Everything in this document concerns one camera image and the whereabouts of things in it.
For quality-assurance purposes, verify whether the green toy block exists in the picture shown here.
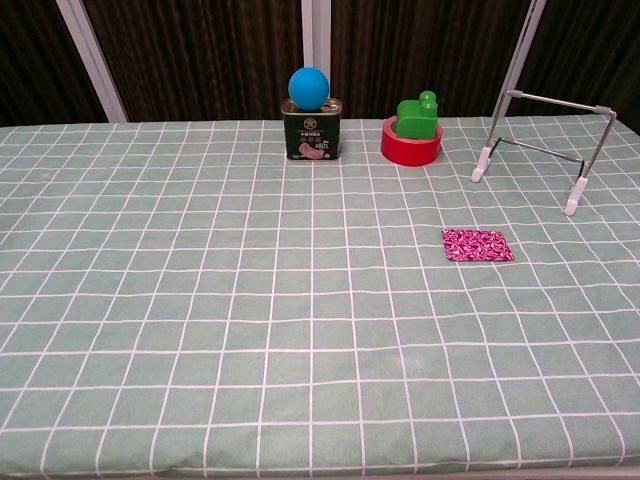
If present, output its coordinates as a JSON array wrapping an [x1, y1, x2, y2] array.
[[395, 90, 439, 141]]

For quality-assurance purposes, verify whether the pink patterned packet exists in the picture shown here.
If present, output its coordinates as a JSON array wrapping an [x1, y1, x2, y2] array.
[[441, 228, 515, 264]]

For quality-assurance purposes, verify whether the white partition post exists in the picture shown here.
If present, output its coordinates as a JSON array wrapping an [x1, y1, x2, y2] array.
[[54, 0, 129, 123], [300, 0, 334, 101], [488, 0, 548, 120]]

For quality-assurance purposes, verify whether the metal wire stand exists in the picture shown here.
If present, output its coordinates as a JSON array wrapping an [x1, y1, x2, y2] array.
[[470, 90, 619, 217]]

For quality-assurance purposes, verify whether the blue ball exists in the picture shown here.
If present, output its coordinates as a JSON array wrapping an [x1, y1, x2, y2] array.
[[288, 67, 332, 112]]

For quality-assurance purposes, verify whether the dark brown pleated curtain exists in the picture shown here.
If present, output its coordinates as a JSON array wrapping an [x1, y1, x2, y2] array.
[[517, 0, 640, 119], [329, 0, 531, 121], [0, 0, 109, 129], [82, 0, 306, 123]]

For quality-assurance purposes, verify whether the green white checked tablecloth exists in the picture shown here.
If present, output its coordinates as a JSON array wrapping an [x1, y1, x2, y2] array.
[[0, 117, 640, 477]]

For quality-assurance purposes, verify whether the red tape roll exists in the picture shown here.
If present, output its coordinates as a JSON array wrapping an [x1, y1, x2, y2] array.
[[380, 115, 444, 168]]

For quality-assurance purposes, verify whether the dark green meat tin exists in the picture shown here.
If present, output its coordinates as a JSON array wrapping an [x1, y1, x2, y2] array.
[[280, 97, 344, 162]]

